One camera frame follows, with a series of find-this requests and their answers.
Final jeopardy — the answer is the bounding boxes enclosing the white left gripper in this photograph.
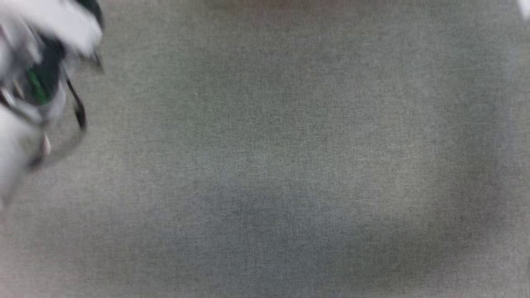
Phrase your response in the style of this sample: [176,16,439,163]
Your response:
[0,0,105,120]

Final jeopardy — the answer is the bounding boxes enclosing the black cable with teal plug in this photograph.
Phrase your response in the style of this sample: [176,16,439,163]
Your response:
[25,74,88,171]

